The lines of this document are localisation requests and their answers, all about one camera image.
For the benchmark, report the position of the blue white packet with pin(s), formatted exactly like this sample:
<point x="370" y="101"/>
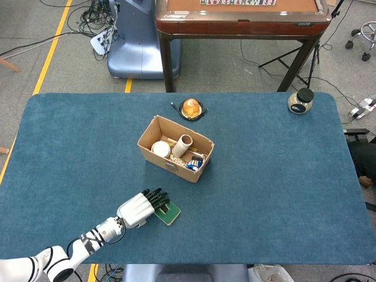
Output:
<point x="194" y="164"/>

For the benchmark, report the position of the orange round bun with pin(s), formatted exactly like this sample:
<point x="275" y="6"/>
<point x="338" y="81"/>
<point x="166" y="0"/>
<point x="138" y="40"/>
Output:
<point x="191" y="108"/>

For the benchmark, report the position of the blue table mat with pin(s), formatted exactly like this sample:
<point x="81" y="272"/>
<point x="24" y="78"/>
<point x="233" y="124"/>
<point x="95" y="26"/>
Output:
<point x="264" y="176"/>

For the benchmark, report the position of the white power strip with plugs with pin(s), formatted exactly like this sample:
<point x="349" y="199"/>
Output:
<point x="98" y="44"/>

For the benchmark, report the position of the white flowered paper cup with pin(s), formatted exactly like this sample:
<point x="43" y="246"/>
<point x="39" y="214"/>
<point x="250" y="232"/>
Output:
<point x="160" y="149"/>

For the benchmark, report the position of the black tripod stand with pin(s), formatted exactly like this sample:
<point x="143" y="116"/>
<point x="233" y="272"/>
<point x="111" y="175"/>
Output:
<point x="316" y="55"/>

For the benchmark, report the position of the printed mahjong tile row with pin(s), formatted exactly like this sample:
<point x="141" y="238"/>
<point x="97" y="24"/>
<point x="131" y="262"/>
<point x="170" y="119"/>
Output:
<point x="238" y="2"/>

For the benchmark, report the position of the black fabric mass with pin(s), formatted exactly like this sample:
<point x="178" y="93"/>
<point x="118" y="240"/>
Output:
<point x="365" y="158"/>

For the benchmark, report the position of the yellow curved strip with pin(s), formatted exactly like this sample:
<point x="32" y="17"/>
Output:
<point x="194" y="150"/>

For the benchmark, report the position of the white plastic bag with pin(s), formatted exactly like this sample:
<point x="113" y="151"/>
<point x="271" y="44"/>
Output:
<point x="270" y="274"/>

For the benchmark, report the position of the brown shoe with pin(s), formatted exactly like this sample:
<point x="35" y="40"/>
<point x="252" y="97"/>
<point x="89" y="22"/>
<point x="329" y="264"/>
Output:
<point x="366" y="180"/>

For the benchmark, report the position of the chrome wheeled stool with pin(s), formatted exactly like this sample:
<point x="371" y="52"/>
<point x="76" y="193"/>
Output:
<point x="349" y="44"/>

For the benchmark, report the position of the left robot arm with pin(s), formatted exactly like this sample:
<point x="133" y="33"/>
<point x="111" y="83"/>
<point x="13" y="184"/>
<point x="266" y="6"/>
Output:
<point x="100" y="233"/>

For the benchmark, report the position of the open cardboard box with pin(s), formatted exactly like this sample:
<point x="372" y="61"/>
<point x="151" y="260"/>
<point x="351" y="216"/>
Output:
<point x="176" y="169"/>

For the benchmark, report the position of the green yellow sponge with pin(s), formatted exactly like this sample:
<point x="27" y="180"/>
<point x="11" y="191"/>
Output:
<point x="173" y="213"/>

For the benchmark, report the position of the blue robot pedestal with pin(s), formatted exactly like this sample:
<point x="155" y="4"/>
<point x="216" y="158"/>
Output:
<point x="138" y="47"/>

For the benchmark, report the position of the small brown-lined cylinder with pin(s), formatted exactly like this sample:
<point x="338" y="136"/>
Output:
<point x="180" y="147"/>

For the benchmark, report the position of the white red power strip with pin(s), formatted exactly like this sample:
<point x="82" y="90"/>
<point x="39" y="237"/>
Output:
<point x="359" y="110"/>

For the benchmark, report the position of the light wooden leg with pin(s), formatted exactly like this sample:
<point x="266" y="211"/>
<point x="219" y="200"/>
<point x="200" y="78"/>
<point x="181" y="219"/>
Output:
<point x="10" y="66"/>
<point x="3" y="150"/>

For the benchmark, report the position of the brown mahjong table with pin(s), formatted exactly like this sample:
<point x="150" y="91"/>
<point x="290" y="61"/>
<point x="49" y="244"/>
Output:
<point x="235" y="26"/>

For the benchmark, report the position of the black metal frame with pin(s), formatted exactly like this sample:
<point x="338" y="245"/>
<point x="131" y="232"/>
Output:
<point x="357" y="131"/>

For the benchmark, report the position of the glass jar black lid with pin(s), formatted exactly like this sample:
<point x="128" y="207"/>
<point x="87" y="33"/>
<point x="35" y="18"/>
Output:
<point x="299" y="104"/>

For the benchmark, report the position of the beige wooden pegs pile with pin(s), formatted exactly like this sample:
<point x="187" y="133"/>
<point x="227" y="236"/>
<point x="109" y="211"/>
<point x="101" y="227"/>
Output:
<point x="177" y="161"/>

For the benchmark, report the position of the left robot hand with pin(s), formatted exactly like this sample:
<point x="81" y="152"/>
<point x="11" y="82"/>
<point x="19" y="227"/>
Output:
<point x="135" y="208"/>

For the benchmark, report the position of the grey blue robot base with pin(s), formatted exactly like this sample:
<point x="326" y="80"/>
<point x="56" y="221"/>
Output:
<point x="185" y="274"/>

